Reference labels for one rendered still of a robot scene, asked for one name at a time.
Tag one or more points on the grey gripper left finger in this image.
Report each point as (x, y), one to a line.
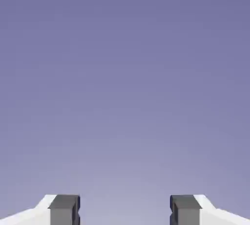
(62, 211)

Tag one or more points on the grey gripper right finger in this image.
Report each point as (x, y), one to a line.
(186, 211)

